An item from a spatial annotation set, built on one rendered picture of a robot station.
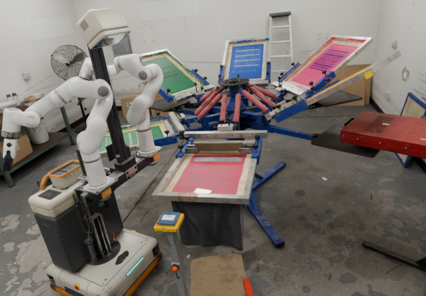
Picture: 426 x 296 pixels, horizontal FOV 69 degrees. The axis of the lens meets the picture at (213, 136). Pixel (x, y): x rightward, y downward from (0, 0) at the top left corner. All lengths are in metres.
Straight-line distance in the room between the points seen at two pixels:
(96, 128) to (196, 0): 5.01
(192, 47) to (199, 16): 0.60
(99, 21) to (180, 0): 4.89
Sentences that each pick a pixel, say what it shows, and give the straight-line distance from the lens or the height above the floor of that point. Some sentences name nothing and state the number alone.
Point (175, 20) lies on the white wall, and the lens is 6.52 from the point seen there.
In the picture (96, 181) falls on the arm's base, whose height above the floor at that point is 1.18.
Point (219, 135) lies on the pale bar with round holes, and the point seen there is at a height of 1.02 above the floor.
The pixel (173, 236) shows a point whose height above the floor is 0.86.
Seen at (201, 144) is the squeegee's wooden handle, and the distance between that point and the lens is 2.31.
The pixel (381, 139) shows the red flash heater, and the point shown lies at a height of 1.09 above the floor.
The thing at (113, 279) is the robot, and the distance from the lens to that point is 2.52.
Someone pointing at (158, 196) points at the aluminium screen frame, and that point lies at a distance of 1.90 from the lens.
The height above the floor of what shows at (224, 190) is 0.95.
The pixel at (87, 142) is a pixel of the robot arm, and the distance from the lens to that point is 1.64.
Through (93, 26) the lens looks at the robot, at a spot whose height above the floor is 1.95.
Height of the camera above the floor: 1.98
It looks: 23 degrees down
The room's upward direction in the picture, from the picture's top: 7 degrees counter-clockwise
